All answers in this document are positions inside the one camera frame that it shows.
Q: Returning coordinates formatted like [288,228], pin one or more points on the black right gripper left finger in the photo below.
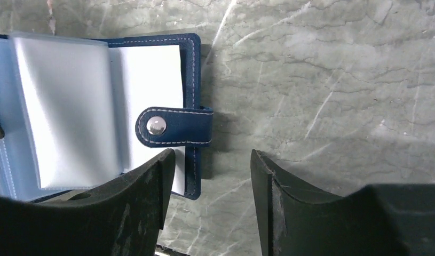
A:
[121,217]

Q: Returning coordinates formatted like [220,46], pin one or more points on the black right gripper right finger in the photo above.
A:
[295,217]

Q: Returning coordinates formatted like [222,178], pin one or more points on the blue leather card holder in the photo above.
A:
[80,112]

